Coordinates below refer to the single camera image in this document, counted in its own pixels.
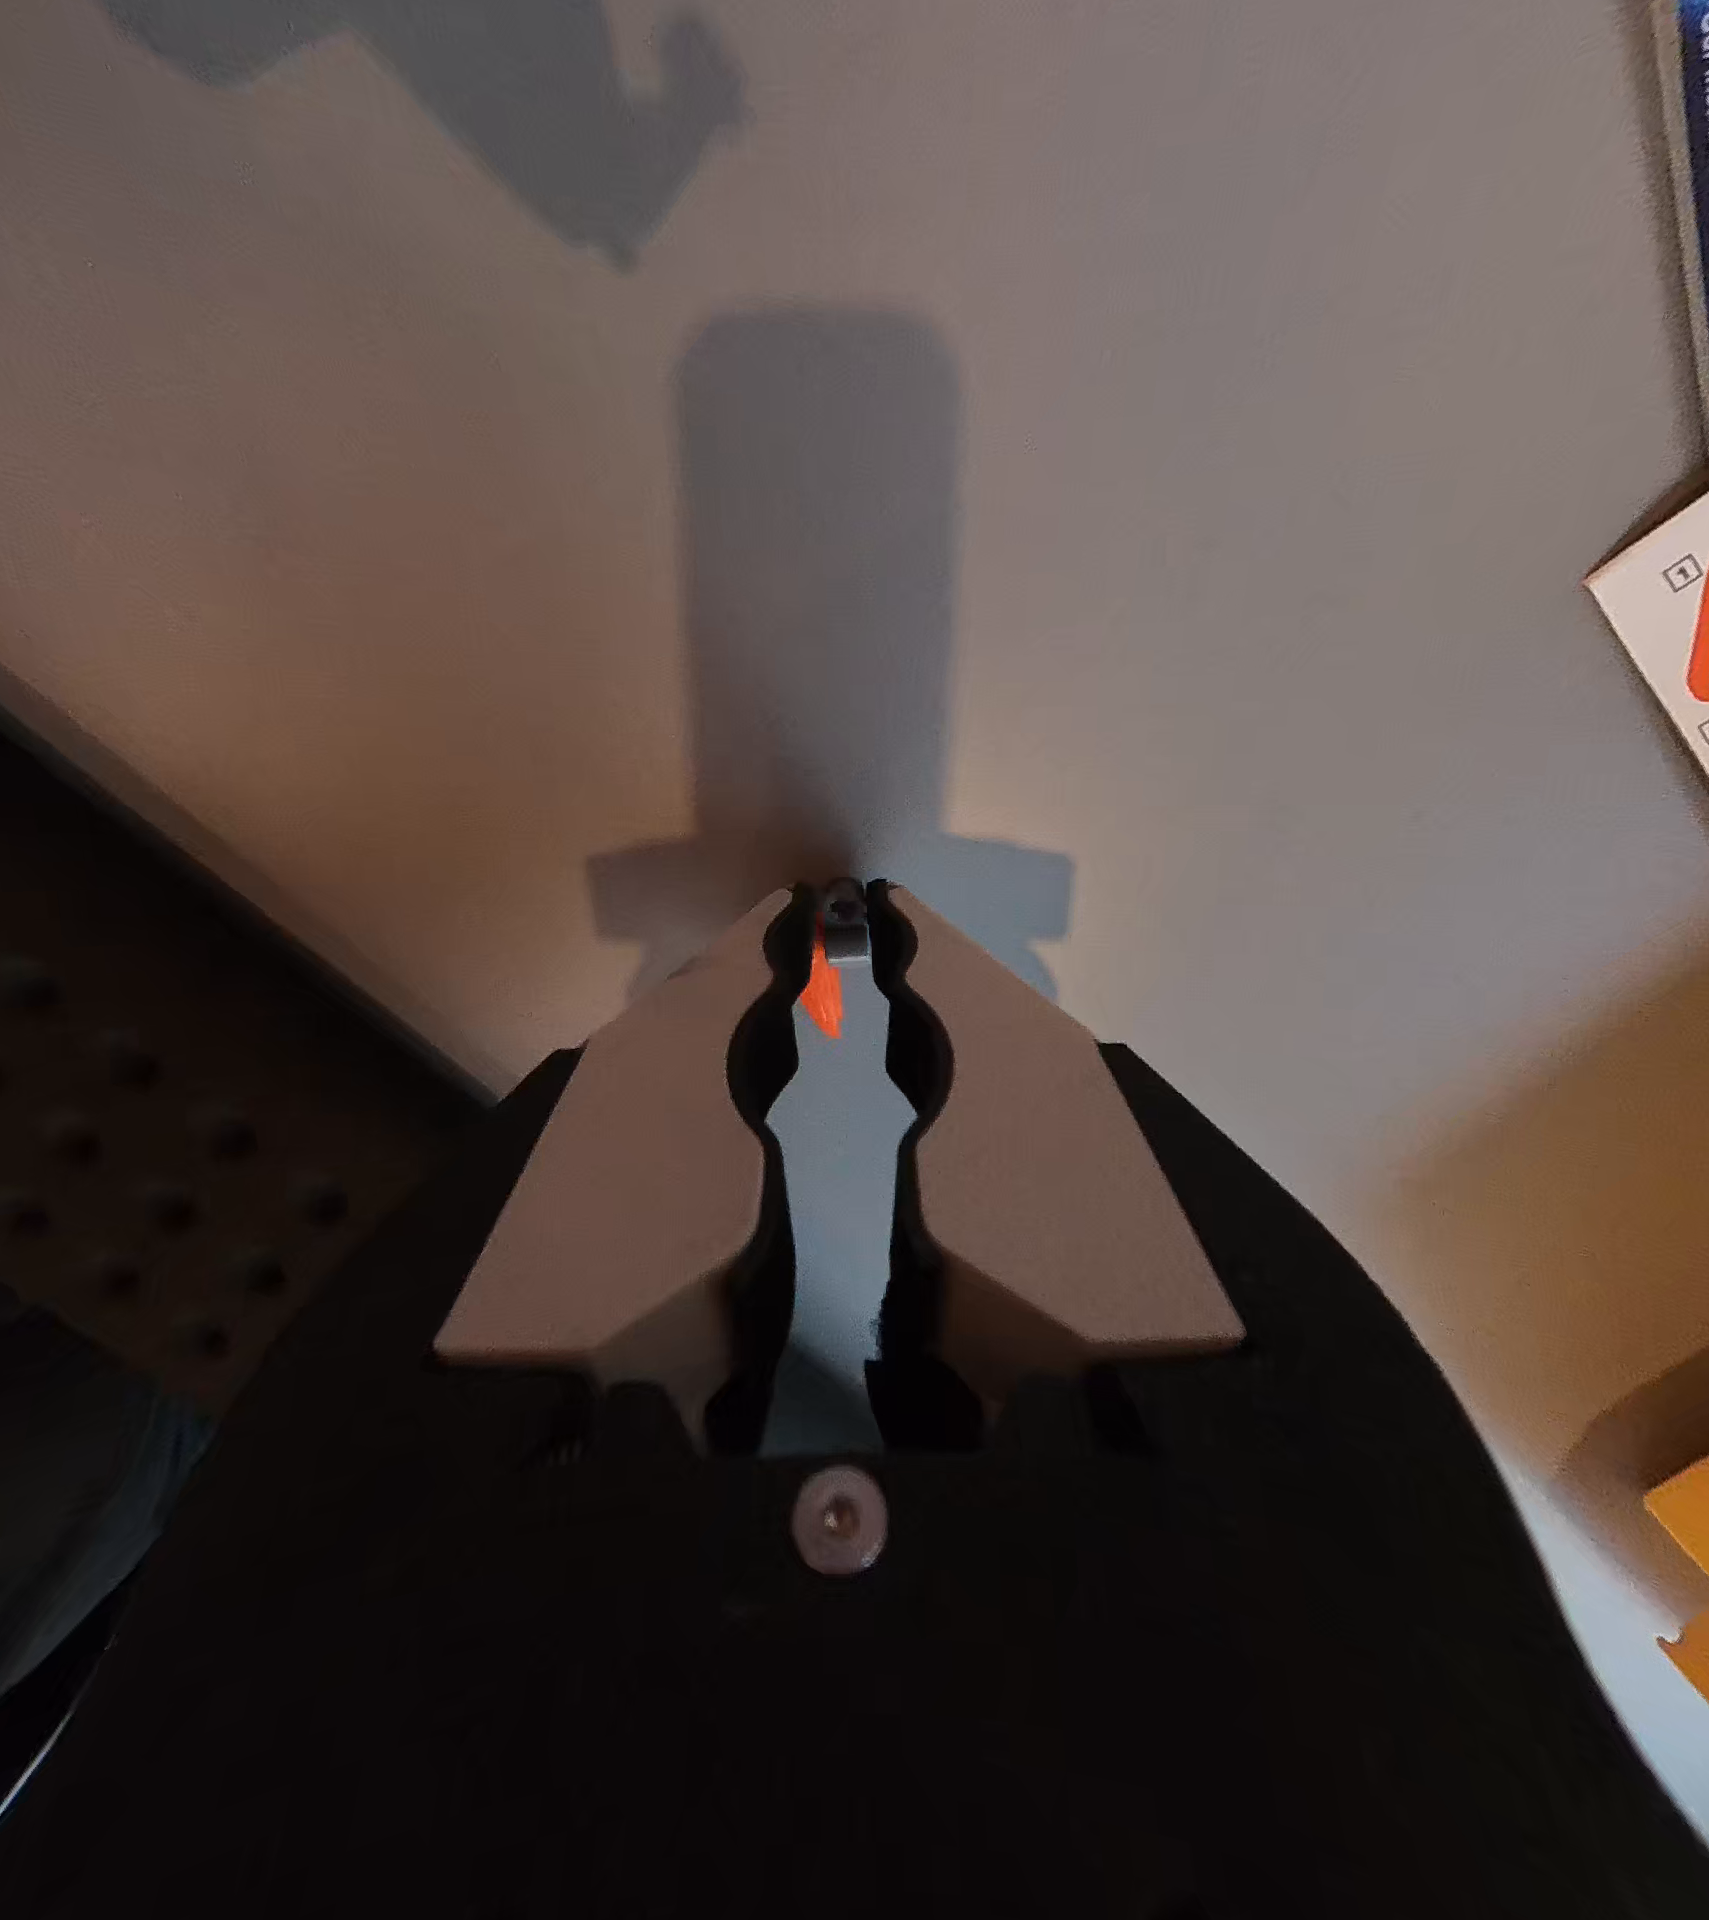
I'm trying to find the grey desk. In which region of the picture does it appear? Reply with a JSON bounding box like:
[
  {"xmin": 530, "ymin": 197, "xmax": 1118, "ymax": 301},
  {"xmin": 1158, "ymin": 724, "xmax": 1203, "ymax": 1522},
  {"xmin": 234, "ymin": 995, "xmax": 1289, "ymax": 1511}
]
[{"xmin": 0, "ymin": 0, "xmax": 1709, "ymax": 1915}]

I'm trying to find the dark perforated panel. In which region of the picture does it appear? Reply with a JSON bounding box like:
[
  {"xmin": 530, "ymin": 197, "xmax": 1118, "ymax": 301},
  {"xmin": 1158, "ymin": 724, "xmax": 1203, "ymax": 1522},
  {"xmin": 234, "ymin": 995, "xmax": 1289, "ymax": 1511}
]
[{"xmin": 0, "ymin": 627, "xmax": 499, "ymax": 1414}]

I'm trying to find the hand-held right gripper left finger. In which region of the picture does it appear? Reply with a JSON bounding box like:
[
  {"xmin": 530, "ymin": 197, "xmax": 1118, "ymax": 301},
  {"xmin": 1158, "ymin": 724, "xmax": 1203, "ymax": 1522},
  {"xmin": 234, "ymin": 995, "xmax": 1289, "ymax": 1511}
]
[{"xmin": 431, "ymin": 881, "xmax": 817, "ymax": 1454}]

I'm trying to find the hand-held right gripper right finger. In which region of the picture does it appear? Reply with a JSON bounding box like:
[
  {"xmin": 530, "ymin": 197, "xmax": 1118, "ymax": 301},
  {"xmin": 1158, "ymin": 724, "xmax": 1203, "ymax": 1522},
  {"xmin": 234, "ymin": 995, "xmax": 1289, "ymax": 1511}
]
[{"xmin": 867, "ymin": 876, "xmax": 1248, "ymax": 1418}]

